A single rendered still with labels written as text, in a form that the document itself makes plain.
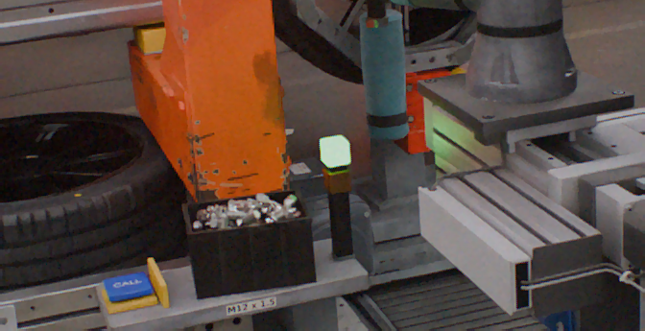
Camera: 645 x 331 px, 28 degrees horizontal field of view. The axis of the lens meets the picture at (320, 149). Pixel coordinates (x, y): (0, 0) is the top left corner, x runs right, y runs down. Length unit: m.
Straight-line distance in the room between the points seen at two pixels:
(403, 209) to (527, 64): 1.28
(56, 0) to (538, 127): 1.22
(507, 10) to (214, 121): 0.67
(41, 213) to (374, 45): 0.73
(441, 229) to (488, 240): 0.13
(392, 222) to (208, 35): 0.90
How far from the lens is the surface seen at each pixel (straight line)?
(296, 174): 2.62
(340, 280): 2.09
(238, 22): 2.14
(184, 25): 2.12
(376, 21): 2.43
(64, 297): 2.33
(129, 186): 2.45
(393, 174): 2.96
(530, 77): 1.70
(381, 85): 2.58
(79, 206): 2.40
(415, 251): 2.90
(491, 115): 1.66
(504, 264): 1.47
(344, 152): 2.09
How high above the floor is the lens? 1.34
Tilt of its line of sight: 19 degrees down
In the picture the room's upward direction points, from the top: 5 degrees counter-clockwise
